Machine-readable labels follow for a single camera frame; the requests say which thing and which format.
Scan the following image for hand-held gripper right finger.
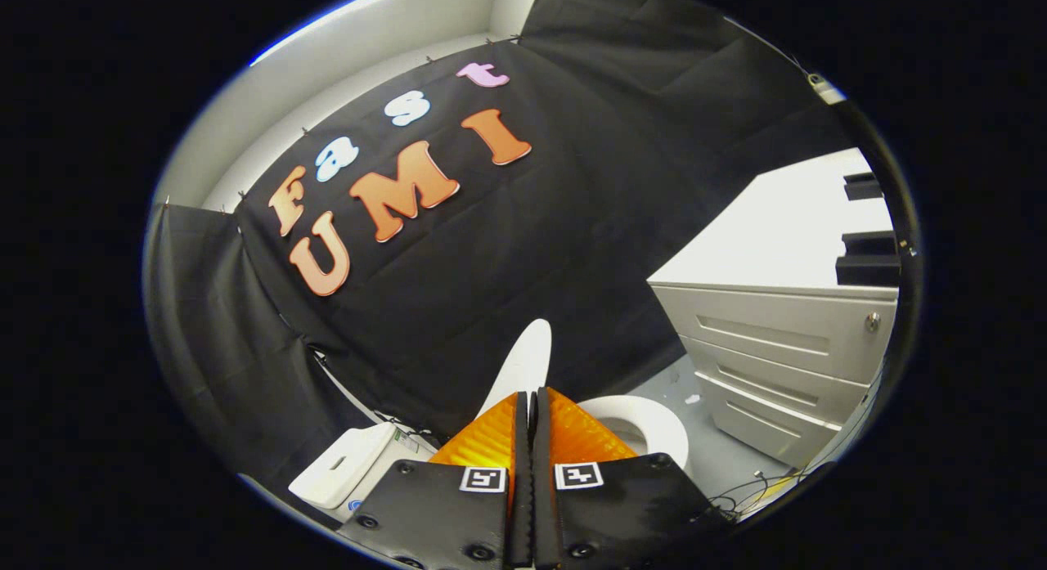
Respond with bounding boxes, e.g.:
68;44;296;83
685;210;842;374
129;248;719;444
530;386;737;569

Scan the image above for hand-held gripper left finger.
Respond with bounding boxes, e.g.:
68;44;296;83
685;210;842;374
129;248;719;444
337;390;534;569

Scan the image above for white toilet lid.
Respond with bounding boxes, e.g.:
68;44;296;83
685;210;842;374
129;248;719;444
477;318;553;420

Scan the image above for white toilet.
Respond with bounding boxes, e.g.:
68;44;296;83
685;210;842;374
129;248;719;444
288;394;692;526

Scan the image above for white drawer cabinet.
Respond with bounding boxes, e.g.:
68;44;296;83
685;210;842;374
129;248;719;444
646;147;901;470

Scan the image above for black backdrop cloth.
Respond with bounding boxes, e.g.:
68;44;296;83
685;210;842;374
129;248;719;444
143;0;860;505

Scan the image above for large black foam block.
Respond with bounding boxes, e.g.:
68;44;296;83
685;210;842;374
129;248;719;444
835;231;903;289

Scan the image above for small black foam block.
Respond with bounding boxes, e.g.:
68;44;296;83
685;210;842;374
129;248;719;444
843;172;885;201

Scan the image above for black floor cables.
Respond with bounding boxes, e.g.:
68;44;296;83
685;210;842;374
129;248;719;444
708;468;819;515

